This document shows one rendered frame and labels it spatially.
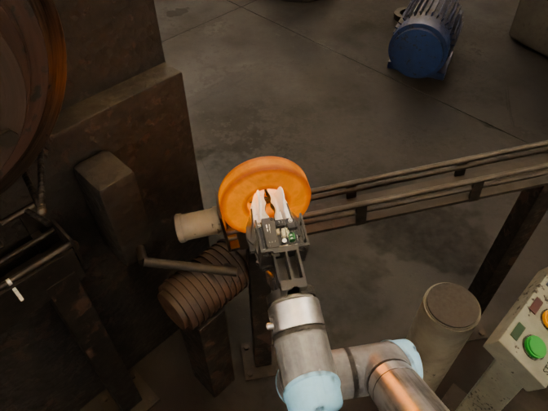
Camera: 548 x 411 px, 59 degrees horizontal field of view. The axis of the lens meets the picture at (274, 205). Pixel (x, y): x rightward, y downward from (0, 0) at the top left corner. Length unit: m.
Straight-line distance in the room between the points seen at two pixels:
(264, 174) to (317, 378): 0.31
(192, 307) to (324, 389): 0.48
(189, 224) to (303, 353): 0.41
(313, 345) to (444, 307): 0.49
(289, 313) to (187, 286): 0.44
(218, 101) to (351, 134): 0.68
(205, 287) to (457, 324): 0.53
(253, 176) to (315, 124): 1.57
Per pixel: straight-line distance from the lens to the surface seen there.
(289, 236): 0.70
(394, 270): 1.78
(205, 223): 0.96
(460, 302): 1.12
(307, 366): 0.65
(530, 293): 1.08
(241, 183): 0.76
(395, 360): 0.75
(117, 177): 0.93
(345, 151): 2.18
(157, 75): 1.04
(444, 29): 2.55
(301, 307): 0.67
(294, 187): 0.79
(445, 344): 1.14
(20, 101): 0.68
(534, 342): 1.01
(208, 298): 1.08
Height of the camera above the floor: 1.42
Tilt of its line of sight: 48 degrees down
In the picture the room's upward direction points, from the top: straight up
